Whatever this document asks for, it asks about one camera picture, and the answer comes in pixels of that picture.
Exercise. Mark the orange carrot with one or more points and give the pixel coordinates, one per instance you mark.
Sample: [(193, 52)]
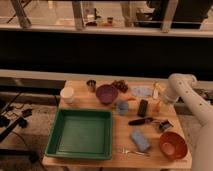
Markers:
[(129, 99)]

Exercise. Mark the orange bowl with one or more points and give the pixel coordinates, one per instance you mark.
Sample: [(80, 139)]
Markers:
[(172, 145)]

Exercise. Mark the wooden table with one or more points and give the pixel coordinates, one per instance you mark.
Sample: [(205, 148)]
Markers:
[(83, 99)]

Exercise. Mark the dark grape bunch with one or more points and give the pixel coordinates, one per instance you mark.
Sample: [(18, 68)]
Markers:
[(120, 85)]

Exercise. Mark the purple bowl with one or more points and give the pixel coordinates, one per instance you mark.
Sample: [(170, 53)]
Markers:
[(106, 93)]

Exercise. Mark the small dark clamp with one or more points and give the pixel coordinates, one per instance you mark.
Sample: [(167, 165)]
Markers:
[(164, 125)]

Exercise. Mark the blue sponge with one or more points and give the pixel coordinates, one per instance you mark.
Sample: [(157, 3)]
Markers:
[(140, 140)]

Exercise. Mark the green plastic tray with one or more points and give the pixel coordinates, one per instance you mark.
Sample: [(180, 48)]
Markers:
[(81, 134)]

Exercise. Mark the small metal cup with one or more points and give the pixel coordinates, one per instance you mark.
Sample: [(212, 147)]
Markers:
[(91, 84)]

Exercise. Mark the white bottle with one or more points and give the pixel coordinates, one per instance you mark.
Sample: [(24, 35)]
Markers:
[(155, 91)]

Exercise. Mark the metal fork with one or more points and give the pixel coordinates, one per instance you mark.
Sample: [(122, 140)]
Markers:
[(126, 151)]

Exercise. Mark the black handled tool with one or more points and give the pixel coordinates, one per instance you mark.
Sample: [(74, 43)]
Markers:
[(140, 121)]

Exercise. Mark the white cup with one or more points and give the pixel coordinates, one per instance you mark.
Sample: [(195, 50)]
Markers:
[(67, 94)]

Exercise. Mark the orange small item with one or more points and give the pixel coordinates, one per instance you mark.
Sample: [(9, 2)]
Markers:
[(157, 108)]

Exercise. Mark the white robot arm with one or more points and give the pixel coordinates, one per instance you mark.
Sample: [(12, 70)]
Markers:
[(181, 86)]

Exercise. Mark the light blue cloth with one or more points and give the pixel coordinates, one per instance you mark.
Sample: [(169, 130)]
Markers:
[(140, 91)]

